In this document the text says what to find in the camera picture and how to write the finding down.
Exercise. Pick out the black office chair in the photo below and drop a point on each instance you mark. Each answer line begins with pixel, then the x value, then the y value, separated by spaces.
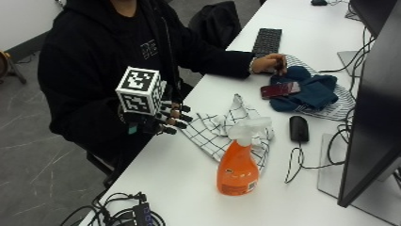
pixel 215 23

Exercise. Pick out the small black object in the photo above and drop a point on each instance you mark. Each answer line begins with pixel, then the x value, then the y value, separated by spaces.
pixel 319 2

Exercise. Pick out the the person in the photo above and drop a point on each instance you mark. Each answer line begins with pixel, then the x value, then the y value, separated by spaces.
pixel 92 47

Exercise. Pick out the black keyboard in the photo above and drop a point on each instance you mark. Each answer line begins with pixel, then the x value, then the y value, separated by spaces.
pixel 267 41

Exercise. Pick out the dark red smartphone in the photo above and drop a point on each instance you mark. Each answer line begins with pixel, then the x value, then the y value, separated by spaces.
pixel 279 89

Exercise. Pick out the wooden stool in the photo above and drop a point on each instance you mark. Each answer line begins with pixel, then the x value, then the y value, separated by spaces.
pixel 8 67

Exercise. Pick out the white marker cube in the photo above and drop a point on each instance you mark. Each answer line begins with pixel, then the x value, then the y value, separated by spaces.
pixel 140 91

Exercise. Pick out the dark blue cloth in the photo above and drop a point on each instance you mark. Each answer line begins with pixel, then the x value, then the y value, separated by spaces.
pixel 309 91

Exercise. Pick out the orange spray bottle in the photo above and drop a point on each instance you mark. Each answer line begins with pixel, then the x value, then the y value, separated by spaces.
pixel 240 160

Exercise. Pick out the black computer mouse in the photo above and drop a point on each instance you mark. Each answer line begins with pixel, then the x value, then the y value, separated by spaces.
pixel 299 128

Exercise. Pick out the white checked cloth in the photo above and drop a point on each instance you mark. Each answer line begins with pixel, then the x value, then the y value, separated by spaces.
pixel 217 132

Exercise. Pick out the large black monitor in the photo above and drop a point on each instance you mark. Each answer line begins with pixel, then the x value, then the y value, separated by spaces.
pixel 372 119

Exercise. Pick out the grey monitor stand base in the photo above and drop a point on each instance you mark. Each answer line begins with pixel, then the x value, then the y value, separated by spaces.
pixel 359 194

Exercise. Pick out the small black monitor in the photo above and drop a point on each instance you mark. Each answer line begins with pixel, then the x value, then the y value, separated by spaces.
pixel 372 12

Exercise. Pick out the black hub device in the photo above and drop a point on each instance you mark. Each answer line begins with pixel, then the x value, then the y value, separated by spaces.
pixel 142 215

